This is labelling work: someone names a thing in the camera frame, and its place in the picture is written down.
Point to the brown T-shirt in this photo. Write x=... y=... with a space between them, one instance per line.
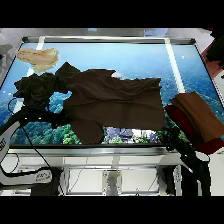
x=113 y=100

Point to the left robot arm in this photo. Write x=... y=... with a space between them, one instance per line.
x=40 y=118

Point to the red garment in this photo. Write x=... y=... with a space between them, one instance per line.
x=186 y=128

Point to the dark olive garment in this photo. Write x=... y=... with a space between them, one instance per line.
x=36 y=90

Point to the light brown garment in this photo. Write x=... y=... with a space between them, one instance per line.
x=200 y=113

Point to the beige garment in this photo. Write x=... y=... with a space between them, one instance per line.
x=40 y=58

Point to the silver frame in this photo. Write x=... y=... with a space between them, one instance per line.
x=113 y=151

